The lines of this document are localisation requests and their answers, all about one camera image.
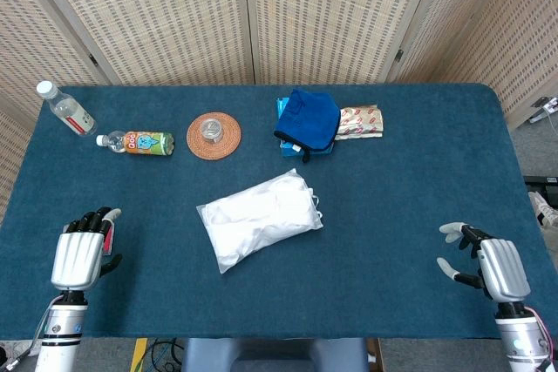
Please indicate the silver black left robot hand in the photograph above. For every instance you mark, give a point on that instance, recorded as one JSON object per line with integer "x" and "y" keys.
{"x": 76, "y": 259}

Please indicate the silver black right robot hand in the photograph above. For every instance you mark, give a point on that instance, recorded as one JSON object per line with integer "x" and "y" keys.
{"x": 501, "y": 267}

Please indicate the translucent white plastic bag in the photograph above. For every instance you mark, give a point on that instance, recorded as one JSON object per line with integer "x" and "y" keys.
{"x": 218, "y": 254}

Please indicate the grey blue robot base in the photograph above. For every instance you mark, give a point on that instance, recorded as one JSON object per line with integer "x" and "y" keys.
{"x": 274, "y": 354}

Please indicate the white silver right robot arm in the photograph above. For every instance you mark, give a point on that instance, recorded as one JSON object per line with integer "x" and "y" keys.
{"x": 519, "y": 341}

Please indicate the red card clear case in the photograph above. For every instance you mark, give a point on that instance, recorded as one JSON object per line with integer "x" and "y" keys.
{"x": 109, "y": 241}

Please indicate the white patterned item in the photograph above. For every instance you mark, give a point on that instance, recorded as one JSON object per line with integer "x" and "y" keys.
{"x": 547, "y": 213}

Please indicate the black equipment stand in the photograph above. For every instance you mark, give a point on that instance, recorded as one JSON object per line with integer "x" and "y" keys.
{"x": 542, "y": 180}

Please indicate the blue felt table cover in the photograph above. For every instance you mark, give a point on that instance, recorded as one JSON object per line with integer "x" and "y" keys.
{"x": 392, "y": 215}

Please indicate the orange cartoon label juice bottle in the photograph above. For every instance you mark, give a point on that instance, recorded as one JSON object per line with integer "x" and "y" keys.
{"x": 144, "y": 143}

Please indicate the clear bottle red label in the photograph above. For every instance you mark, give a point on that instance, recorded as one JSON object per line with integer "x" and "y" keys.
{"x": 70, "y": 112}

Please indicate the round woven rattan coaster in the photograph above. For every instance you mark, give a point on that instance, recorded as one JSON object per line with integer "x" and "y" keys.
{"x": 196, "y": 145}

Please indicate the white power strip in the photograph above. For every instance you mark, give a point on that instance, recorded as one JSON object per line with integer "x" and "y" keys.
{"x": 550, "y": 105}

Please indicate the small clear round jar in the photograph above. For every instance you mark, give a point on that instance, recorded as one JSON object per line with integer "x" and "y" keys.
{"x": 211, "y": 130}

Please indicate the beige packet red print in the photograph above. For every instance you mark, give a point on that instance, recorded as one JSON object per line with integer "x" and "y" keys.
{"x": 362, "y": 121}

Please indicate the woven folding screen panel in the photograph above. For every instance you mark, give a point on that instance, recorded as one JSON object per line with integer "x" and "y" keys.
{"x": 501, "y": 19}
{"x": 152, "y": 19}
{"x": 26, "y": 32}
{"x": 327, "y": 19}

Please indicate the light blue tissue box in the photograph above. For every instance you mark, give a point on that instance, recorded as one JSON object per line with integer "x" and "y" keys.
{"x": 287, "y": 152}

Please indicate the blue cloth black trim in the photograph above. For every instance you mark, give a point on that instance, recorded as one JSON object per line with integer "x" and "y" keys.
{"x": 305, "y": 121}

